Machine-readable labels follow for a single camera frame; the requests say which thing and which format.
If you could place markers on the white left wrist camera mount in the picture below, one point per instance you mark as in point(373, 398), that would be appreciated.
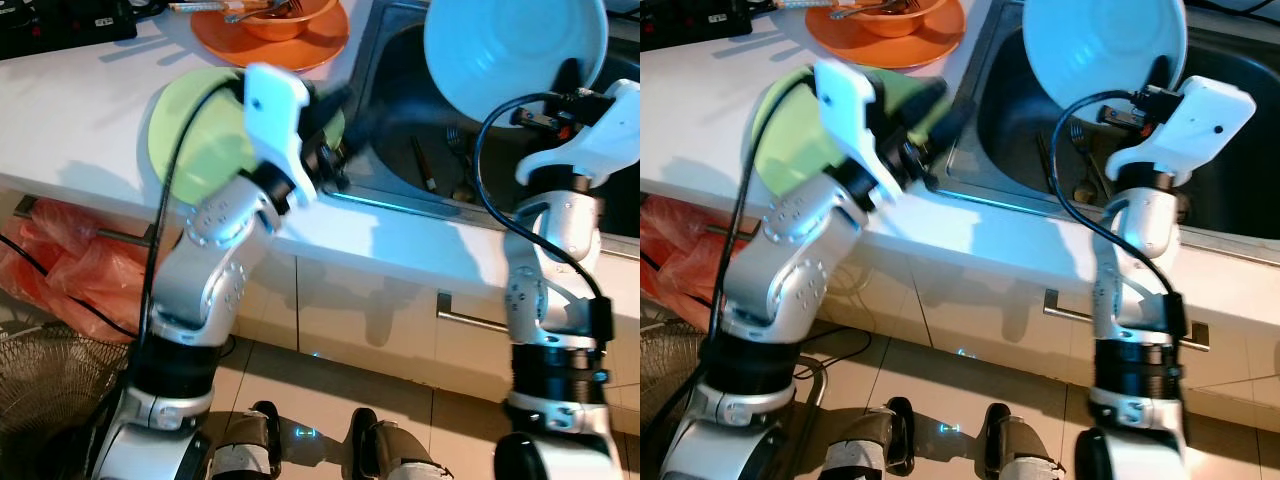
point(275, 110)
point(845, 110)

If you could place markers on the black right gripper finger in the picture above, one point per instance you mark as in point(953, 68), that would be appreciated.
point(570, 80)
point(1155, 75)

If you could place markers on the steel kitchen sink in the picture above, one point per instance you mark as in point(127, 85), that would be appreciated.
point(405, 70)
point(1005, 80)

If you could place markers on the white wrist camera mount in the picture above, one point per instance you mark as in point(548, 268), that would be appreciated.
point(600, 140)
point(275, 110)
point(1200, 120)
point(845, 110)

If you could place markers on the white kitchen cabinet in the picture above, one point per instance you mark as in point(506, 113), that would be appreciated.
point(980, 300)
point(380, 310)

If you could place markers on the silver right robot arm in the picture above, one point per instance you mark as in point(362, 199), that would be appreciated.
point(1130, 220)
point(560, 220)

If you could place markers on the black power strip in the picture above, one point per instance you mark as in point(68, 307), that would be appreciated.
point(60, 30)
point(690, 18)

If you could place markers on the grey robot right leg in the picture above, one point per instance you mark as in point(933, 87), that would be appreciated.
point(390, 450)
point(1020, 445)

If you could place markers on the red plastic bag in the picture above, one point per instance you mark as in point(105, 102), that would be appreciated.
point(680, 260)
point(60, 270)

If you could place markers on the white ceramic bowl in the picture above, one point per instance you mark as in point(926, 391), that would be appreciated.
point(500, 50)
point(1090, 40)

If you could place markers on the green plate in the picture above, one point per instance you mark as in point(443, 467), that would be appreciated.
point(190, 140)
point(790, 130)

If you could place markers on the grey metal tube stand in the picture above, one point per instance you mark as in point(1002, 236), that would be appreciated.
point(815, 385)

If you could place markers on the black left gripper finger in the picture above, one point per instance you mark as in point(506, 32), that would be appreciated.
point(338, 103)
point(366, 128)
point(925, 100)
point(955, 125)

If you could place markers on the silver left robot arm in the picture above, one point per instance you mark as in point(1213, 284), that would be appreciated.
point(790, 240)
point(215, 230)

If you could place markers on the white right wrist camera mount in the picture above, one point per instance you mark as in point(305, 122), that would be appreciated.
point(600, 140)
point(1200, 120)

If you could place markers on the orange bowl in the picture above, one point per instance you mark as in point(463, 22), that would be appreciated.
point(290, 25)
point(900, 22)

